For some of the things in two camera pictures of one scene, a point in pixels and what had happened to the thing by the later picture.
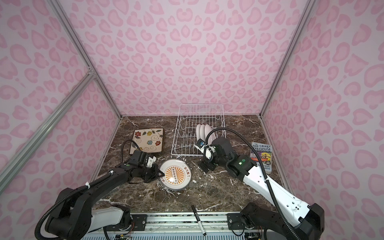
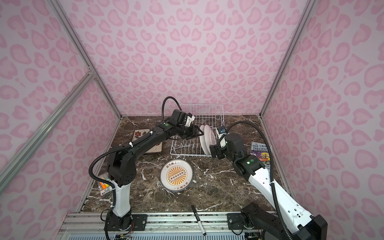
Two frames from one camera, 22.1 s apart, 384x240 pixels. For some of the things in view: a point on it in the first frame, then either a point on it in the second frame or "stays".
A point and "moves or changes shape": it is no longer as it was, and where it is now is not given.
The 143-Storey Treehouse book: x=265 y=151 stays
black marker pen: x=198 y=220 stays
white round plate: x=198 y=131 moves or changes shape
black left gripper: x=156 y=173 -> x=194 y=132
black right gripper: x=210 y=166 -> x=218 y=150
